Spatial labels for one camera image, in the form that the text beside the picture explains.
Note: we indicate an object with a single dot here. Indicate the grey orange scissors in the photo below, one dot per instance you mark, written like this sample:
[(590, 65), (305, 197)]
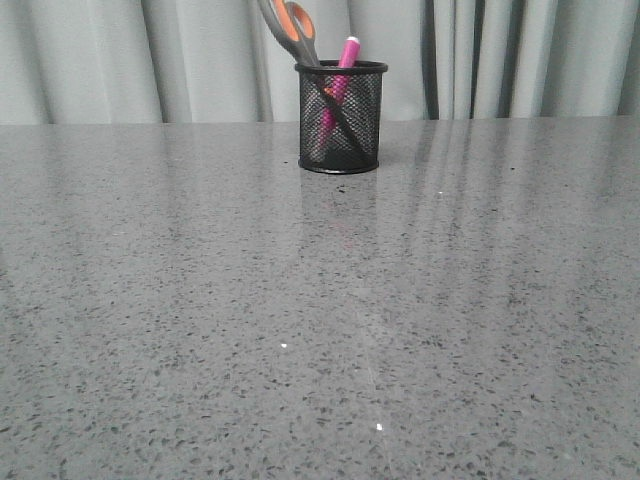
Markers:
[(294, 30)]

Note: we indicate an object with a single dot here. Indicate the pink marker pen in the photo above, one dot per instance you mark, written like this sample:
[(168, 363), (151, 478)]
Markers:
[(345, 65)]

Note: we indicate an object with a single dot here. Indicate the grey curtain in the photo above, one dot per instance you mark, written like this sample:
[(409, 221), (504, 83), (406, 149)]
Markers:
[(216, 61)]

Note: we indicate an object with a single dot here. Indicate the black mesh pen holder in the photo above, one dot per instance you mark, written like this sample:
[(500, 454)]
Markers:
[(361, 108)]

